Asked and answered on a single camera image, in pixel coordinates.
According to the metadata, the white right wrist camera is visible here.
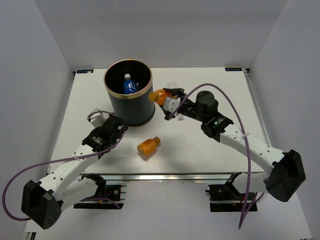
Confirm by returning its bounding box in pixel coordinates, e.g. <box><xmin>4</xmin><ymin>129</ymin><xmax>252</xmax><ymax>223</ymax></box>
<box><xmin>162</xmin><ymin>97</ymin><xmax>180</xmax><ymax>113</ymax></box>

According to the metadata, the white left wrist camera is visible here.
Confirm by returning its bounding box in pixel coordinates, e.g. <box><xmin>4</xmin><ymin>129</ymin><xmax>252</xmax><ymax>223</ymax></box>
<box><xmin>86</xmin><ymin>108</ymin><xmax>109</xmax><ymax>128</ymax></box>

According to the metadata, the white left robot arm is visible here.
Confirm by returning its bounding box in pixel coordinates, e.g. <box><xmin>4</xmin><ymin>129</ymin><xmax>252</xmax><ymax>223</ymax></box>
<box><xmin>21</xmin><ymin>114</ymin><xmax>128</xmax><ymax>230</ymax></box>

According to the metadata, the orange juice bottle with label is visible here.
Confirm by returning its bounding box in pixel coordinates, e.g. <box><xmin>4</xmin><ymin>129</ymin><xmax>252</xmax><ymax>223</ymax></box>
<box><xmin>136</xmin><ymin>136</ymin><xmax>161</xmax><ymax>158</ymax></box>

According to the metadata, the clear bottle dark blue label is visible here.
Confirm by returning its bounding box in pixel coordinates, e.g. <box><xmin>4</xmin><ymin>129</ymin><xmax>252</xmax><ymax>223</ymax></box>
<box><xmin>123</xmin><ymin>73</ymin><xmax>137</xmax><ymax>95</ymax></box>

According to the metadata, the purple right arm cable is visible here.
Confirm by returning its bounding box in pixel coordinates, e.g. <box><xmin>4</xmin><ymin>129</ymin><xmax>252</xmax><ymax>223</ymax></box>
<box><xmin>167</xmin><ymin>83</ymin><xmax>252</xmax><ymax>230</ymax></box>

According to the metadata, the crushed bottle light blue label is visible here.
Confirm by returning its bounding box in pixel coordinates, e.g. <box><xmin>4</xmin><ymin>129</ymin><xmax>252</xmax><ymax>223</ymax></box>
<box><xmin>166</xmin><ymin>82</ymin><xmax>185</xmax><ymax>121</ymax></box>

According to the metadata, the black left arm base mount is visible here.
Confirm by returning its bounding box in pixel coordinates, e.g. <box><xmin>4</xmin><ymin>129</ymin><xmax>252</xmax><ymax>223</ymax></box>
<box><xmin>73</xmin><ymin>175</ymin><xmax>127</xmax><ymax>210</ymax></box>

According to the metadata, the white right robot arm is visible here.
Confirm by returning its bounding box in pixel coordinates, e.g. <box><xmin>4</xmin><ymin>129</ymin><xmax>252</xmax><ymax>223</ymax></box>
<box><xmin>160</xmin><ymin>88</ymin><xmax>306</xmax><ymax>202</ymax></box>

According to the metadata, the blue sticker corner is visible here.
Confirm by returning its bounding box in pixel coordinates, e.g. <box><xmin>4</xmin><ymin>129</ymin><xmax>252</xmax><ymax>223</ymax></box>
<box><xmin>224</xmin><ymin>67</ymin><xmax>243</xmax><ymax>72</ymax></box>
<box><xmin>76</xmin><ymin>69</ymin><xmax>94</xmax><ymax>74</ymax></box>

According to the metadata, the aluminium table edge rail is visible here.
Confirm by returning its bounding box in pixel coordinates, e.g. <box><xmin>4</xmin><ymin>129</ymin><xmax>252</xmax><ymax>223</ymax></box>
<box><xmin>243</xmin><ymin>68</ymin><xmax>270</xmax><ymax>145</ymax></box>

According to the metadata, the blue sticker left corner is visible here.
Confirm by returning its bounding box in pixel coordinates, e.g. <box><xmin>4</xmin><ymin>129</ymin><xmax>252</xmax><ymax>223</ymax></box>
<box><xmin>76</xmin><ymin>69</ymin><xmax>94</xmax><ymax>74</ymax></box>

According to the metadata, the dark cylindrical bin gold rim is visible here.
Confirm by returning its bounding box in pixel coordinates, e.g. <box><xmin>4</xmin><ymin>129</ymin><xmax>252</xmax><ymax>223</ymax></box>
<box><xmin>103</xmin><ymin>59</ymin><xmax>155</xmax><ymax>127</ymax></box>

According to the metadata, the blue sticker right corner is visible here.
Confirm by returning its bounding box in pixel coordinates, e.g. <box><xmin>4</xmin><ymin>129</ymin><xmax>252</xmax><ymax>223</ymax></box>
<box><xmin>224</xmin><ymin>67</ymin><xmax>243</xmax><ymax>72</ymax></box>

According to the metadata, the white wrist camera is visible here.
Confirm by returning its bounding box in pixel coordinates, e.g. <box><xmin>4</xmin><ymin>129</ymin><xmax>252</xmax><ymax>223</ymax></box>
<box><xmin>162</xmin><ymin>97</ymin><xmax>180</xmax><ymax>113</ymax></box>
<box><xmin>86</xmin><ymin>108</ymin><xmax>109</xmax><ymax>128</ymax></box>

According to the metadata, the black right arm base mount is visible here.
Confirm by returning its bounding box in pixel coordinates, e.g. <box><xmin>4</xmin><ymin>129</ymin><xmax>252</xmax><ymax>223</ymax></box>
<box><xmin>204</xmin><ymin>172</ymin><xmax>248</xmax><ymax>213</ymax></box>

